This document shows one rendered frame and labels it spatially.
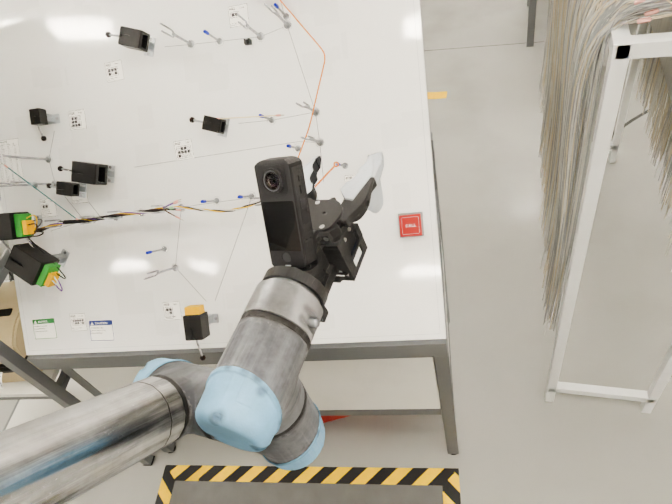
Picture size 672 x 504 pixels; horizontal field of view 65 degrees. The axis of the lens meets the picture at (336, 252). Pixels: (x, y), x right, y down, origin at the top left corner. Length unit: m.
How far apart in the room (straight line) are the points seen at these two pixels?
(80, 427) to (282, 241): 0.25
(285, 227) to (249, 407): 0.18
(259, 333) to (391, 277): 0.81
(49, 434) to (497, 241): 2.33
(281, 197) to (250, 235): 0.81
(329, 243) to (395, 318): 0.75
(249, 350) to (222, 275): 0.91
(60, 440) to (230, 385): 0.14
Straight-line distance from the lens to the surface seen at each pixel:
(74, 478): 0.51
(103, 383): 1.89
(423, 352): 1.34
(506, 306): 2.41
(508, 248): 2.60
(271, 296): 0.52
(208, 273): 1.40
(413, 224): 1.22
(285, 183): 0.53
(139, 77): 1.50
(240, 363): 0.49
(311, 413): 0.57
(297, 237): 0.54
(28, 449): 0.49
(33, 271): 1.50
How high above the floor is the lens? 1.99
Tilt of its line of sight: 48 degrees down
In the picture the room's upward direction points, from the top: 18 degrees counter-clockwise
